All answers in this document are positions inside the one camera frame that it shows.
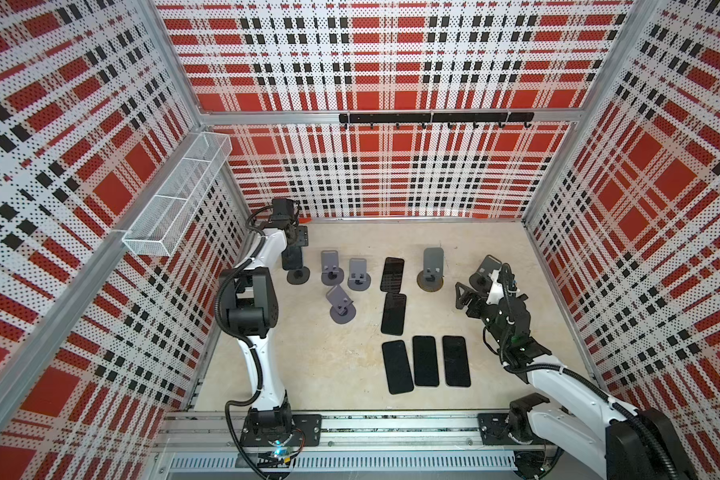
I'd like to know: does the far right phone stand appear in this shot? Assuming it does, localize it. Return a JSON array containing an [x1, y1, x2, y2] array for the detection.
[[469, 255, 502, 294]]

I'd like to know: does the stand far left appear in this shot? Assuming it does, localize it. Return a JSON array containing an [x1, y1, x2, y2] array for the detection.
[[286, 266, 311, 285]]

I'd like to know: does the brown base phone stand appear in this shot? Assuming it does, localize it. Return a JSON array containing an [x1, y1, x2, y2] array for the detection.
[[417, 247, 444, 293]]

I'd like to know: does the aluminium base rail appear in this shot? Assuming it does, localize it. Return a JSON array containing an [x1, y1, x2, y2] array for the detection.
[[149, 410, 655, 480]]

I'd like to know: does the black hook rail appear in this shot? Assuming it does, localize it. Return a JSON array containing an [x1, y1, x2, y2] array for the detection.
[[338, 111, 535, 126]]

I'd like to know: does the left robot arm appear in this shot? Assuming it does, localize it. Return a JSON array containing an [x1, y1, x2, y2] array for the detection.
[[214, 198, 321, 448]]

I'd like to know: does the front grey phone stand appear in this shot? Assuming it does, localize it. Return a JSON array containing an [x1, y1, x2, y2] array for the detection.
[[326, 285, 357, 325]]

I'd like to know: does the white wire mesh basket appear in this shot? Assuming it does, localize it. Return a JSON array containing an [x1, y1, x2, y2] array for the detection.
[[123, 132, 231, 257]]

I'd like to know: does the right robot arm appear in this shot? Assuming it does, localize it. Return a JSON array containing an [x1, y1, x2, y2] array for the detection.
[[455, 255, 697, 479]]

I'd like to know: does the black phone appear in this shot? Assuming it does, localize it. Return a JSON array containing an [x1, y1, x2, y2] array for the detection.
[[381, 293, 407, 336], [380, 257, 405, 294], [382, 340, 414, 395], [412, 335, 440, 387], [442, 335, 471, 388], [281, 245, 304, 271]]

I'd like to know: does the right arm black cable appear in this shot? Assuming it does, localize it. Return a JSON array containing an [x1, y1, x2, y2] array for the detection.
[[497, 262, 682, 480]]

